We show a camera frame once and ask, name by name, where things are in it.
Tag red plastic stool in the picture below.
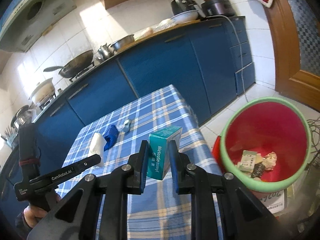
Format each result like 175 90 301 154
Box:
212 135 222 168

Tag cream paper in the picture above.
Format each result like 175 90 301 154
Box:
262 152 277 171

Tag black air fryer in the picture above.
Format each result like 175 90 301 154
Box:
171 0 196 15

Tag steel mixing bowl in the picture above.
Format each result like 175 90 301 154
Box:
109 34 135 51

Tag steel pot on counter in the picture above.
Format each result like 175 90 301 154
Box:
10 105 34 129

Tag green white paper packet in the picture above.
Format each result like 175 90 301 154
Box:
236 150 261 173

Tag white power cable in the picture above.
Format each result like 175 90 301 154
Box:
207 15 250 103

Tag blue kitchen cabinet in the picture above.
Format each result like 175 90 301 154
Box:
0 16 256 221

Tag blue plaid tablecloth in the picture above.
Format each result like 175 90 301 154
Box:
62 85 221 239

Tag white tissue piece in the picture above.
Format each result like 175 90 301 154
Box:
88 133 106 167

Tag blue cloth rag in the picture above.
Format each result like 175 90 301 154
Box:
103 125 119 151

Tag range hood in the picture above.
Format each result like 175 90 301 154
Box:
1 0 76 53

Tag dark rice cooker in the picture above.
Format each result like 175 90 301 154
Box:
201 0 235 17

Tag person's left hand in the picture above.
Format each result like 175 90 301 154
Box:
23 204 48 229

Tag coiled floor cables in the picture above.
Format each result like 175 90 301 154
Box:
306 115 320 170

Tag red bin with green rim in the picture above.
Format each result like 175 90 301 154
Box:
216 97 311 193

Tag wooden door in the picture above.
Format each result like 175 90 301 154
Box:
265 0 319 111

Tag light blue plastic scoop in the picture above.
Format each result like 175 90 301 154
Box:
123 119 132 133

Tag white lidded cooking pot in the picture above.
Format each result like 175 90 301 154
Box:
29 77 55 107

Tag white ceramic bowl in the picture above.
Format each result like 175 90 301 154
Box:
170 10 199 24

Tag steel wool scrubber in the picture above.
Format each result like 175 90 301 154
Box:
251 162 266 179

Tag small steel kettle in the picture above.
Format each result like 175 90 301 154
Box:
98 44 114 60

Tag teal medicine box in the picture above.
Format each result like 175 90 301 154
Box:
147 126 182 180

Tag cardboard box under bin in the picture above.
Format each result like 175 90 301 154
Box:
257 190 286 214

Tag black wok pan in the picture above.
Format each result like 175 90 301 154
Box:
43 50 93 79

